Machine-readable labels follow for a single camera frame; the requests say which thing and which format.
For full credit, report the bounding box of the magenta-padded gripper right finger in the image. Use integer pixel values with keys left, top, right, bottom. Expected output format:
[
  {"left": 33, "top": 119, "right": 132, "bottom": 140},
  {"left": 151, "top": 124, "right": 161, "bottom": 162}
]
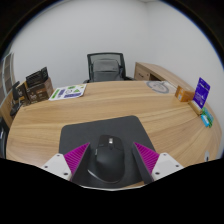
[{"left": 131, "top": 142, "right": 184, "bottom": 185}]

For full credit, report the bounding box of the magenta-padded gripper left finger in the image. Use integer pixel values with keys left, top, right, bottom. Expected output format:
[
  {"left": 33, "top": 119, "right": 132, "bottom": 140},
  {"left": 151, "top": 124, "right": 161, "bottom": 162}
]
[{"left": 41, "top": 142, "right": 92, "bottom": 186}]

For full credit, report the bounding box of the black computer mouse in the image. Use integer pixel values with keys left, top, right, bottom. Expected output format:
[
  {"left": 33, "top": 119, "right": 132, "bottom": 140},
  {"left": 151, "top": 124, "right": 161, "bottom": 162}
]
[{"left": 87, "top": 134, "right": 126, "bottom": 184}]

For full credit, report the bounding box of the dark grey mouse pad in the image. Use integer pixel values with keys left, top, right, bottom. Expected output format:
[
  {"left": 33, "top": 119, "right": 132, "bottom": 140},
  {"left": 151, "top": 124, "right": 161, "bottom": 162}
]
[{"left": 58, "top": 115, "right": 157, "bottom": 188}]

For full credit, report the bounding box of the black leather armchair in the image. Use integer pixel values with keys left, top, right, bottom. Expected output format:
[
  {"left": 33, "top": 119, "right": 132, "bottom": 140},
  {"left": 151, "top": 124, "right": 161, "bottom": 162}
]
[{"left": 0, "top": 116, "right": 9, "bottom": 159}]

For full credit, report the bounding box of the green and teal packet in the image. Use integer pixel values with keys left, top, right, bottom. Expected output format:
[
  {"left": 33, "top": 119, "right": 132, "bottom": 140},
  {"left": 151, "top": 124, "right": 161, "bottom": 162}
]
[{"left": 200, "top": 107, "right": 214, "bottom": 128}]

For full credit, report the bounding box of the small orange box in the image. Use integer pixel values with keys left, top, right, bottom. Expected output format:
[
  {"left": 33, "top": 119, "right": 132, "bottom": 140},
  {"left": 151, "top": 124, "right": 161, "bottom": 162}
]
[{"left": 174, "top": 85, "right": 195, "bottom": 103}]

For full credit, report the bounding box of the printed white paper sheet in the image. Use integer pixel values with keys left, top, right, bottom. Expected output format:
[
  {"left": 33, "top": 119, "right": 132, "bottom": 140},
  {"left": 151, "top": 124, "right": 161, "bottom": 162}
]
[{"left": 48, "top": 83, "right": 88, "bottom": 102}]

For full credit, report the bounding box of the flat brown cardboard box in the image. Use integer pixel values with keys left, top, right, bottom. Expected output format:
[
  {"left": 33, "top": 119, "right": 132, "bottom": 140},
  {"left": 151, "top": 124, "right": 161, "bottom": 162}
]
[{"left": 25, "top": 77, "right": 54, "bottom": 103}]

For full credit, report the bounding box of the round grey disc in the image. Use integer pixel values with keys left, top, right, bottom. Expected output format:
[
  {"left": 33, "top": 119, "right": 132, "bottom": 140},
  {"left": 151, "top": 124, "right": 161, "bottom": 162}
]
[{"left": 145, "top": 80, "right": 170, "bottom": 95}]

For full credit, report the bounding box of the purple sign card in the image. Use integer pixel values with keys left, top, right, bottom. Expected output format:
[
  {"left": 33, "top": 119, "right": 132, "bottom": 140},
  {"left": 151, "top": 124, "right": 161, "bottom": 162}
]
[{"left": 188, "top": 77, "right": 211, "bottom": 116}]

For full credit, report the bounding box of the black stacked box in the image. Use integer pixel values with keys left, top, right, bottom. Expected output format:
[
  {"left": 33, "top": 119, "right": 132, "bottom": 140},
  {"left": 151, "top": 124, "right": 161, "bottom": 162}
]
[{"left": 25, "top": 66, "right": 50, "bottom": 88}]

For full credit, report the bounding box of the wooden side cabinet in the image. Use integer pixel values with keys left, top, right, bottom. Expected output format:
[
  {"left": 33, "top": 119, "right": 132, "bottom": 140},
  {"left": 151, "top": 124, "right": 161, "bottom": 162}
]
[{"left": 134, "top": 61, "right": 198, "bottom": 93}]

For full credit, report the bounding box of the black mesh office chair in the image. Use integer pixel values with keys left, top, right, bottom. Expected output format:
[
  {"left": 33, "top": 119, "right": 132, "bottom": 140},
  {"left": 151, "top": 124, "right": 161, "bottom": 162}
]
[{"left": 83, "top": 52, "right": 134, "bottom": 84}]

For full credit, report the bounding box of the white desk cable grommet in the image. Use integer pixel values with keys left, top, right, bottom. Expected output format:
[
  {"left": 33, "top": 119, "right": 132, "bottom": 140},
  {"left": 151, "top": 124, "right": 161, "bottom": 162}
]
[{"left": 203, "top": 150, "right": 211, "bottom": 163}]

